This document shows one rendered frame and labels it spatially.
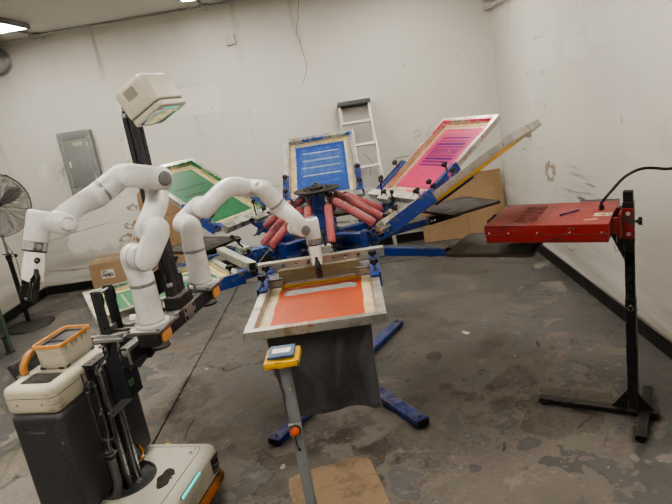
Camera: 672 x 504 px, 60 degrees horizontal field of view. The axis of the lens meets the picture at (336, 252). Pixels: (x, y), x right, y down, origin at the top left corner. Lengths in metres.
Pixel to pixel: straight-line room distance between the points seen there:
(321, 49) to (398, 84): 0.95
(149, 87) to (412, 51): 5.02
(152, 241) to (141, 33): 5.31
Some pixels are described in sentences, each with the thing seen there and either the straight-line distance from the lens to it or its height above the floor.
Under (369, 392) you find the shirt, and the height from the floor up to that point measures 0.60.
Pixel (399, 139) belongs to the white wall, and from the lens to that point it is 6.95.
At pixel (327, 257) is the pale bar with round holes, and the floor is 1.03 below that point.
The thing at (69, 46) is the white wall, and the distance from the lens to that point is 7.57.
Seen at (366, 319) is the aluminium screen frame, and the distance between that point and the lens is 2.34.
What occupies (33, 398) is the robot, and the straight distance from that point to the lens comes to 2.71.
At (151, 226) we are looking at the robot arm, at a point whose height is 1.51.
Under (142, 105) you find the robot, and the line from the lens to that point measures 2.24.
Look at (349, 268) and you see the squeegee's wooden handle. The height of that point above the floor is 1.02.
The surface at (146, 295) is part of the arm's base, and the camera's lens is 2.22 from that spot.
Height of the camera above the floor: 1.85
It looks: 15 degrees down
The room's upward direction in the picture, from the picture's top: 9 degrees counter-clockwise
